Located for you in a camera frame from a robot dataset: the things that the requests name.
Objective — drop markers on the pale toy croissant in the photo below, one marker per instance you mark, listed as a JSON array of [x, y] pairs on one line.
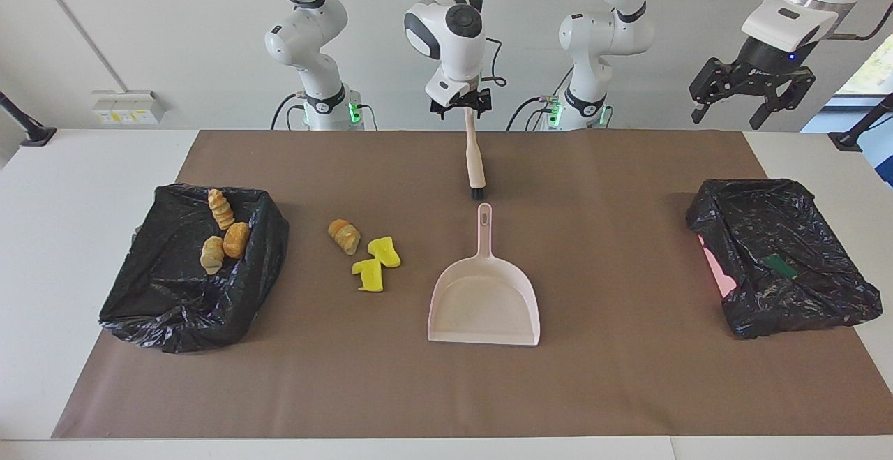
[[211, 255]]

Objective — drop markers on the orange striped toy croissant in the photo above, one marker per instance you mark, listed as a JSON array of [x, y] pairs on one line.
[[221, 209], [344, 236]]

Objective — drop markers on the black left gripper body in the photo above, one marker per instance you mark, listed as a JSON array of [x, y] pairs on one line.
[[764, 69]]

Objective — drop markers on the black plastic trash bag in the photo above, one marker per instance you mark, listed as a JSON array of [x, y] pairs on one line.
[[181, 306], [802, 306]]

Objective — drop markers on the brown paper table mat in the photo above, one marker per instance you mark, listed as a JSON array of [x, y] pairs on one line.
[[628, 376]]

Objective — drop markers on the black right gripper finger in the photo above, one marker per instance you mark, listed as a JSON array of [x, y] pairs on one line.
[[487, 109], [439, 109]]

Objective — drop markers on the black mount stand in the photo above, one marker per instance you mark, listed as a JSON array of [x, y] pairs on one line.
[[846, 142], [36, 137]]

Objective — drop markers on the pink plastic bin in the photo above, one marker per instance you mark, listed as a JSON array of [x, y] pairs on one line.
[[718, 278]]

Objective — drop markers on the white wall conduit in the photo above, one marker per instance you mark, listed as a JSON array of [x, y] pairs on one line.
[[77, 25]]

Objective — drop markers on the beige plastic dustpan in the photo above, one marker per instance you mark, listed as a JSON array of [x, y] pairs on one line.
[[481, 306]]

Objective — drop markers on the brown toy bread loaf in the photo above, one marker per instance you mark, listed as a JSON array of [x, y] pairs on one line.
[[236, 240]]

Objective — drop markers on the yellow foam piece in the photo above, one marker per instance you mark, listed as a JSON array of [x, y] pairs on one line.
[[370, 277], [385, 251]]

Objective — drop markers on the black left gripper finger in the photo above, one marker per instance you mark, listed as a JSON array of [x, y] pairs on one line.
[[708, 86], [788, 97]]

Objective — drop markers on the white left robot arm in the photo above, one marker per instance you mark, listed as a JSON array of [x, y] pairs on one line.
[[600, 34]]

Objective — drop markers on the beige hand brush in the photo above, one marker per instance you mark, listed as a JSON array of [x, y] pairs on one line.
[[474, 160]]

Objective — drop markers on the white wall socket box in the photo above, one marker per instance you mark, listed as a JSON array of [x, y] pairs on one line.
[[129, 107]]

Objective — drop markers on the green yellow sponge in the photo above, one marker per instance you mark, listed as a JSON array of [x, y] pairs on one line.
[[778, 266]]

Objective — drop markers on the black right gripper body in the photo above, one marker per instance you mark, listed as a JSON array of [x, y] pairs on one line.
[[474, 100]]

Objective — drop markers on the window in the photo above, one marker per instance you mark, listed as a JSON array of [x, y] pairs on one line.
[[872, 69]]

